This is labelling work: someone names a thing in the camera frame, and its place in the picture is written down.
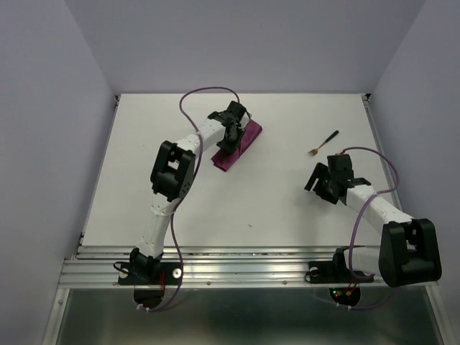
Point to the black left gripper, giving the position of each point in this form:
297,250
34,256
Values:
232,146

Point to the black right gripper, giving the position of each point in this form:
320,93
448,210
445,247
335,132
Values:
320,170

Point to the purple cloth napkin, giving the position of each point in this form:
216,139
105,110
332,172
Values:
225,161

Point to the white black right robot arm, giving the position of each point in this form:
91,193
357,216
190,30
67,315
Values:
408,249

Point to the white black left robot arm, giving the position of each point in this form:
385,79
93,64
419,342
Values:
172,176

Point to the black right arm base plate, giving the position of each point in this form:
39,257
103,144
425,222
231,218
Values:
328,272

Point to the aluminium right side rail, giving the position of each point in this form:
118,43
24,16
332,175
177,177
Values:
385,178

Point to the aluminium rail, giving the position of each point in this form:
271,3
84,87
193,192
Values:
94,170
385,178

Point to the aluminium left side rail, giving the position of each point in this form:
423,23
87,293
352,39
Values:
94,170

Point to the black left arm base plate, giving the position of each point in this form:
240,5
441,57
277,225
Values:
166,273

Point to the aluminium front rail frame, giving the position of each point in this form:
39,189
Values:
204,267

